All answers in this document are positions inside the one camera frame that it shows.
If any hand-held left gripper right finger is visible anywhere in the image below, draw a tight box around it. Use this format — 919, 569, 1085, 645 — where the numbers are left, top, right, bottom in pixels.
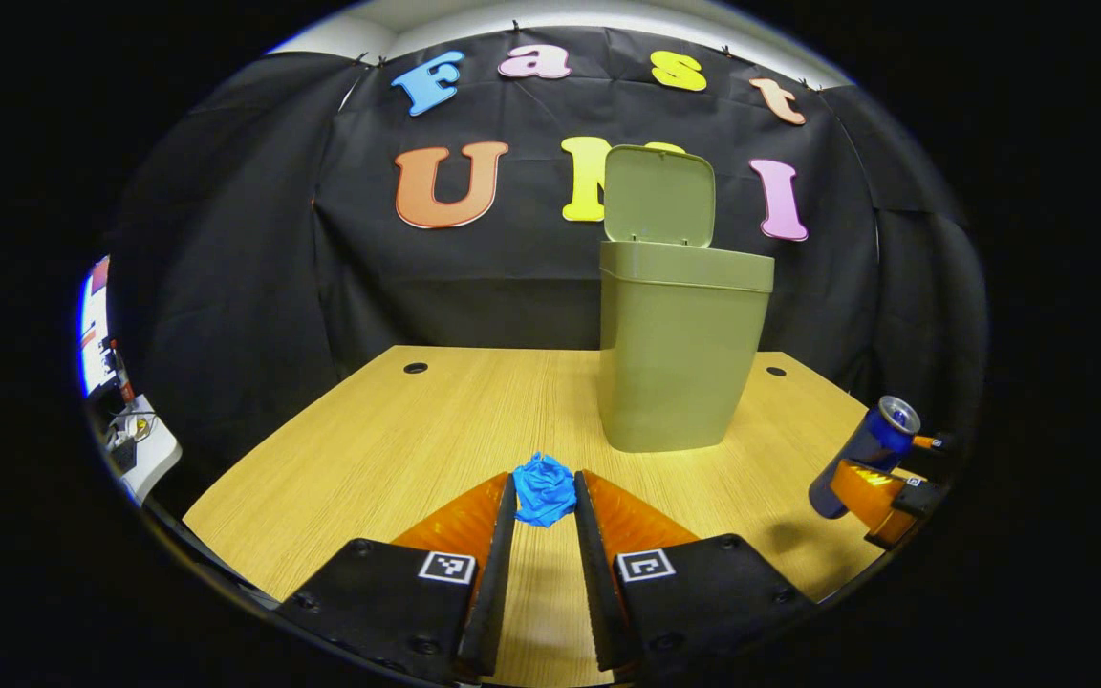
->
574, 470, 817, 684

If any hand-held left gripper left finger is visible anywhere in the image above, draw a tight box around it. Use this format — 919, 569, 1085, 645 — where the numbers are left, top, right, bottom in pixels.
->
275, 473, 518, 687

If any blue pop can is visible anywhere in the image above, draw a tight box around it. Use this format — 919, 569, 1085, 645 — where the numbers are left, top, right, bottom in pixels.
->
809, 396, 922, 520

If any blue paper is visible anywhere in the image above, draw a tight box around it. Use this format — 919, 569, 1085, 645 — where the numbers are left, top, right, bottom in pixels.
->
512, 452, 578, 528

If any green desktop garbage bin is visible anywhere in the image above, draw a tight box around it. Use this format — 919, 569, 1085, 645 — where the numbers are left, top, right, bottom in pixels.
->
596, 143, 776, 454

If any wooden desktop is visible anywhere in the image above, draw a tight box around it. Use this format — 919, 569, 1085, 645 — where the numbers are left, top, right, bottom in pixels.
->
183, 346, 896, 687

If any white side table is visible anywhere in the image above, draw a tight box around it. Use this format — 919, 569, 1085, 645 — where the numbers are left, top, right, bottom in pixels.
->
106, 397, 184, 505

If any black backdrop cloth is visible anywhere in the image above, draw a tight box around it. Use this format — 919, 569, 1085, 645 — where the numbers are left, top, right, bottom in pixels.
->
106, 27, 989, 517

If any computer monitor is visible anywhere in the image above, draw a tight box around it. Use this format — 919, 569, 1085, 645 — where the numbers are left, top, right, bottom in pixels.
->
80, 256, 118, 398

